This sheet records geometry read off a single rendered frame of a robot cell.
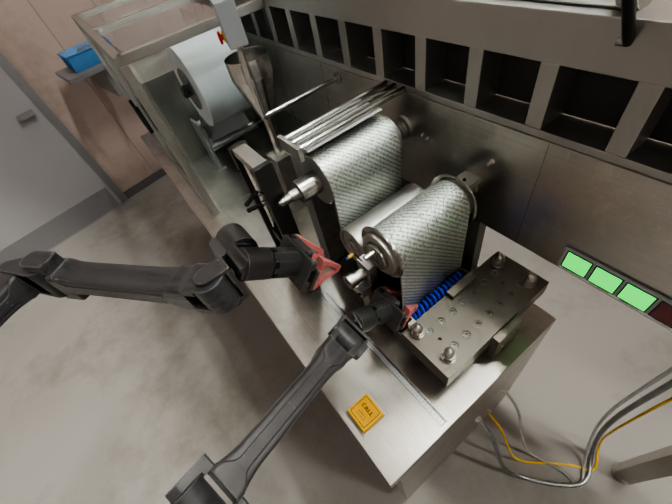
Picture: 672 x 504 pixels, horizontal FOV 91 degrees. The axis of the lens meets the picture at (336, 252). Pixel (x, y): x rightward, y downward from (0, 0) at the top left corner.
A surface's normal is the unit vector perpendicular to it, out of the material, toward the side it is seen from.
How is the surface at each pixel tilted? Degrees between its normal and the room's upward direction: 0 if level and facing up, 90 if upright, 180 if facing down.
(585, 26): 90
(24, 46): 90
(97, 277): 3
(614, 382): 0
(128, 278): 2
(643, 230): 90
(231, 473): 34
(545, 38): 90
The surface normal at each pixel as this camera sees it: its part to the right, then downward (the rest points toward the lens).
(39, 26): 0.72, 0.43
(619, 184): -0.79, 0.55
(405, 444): -0.18, -0.63
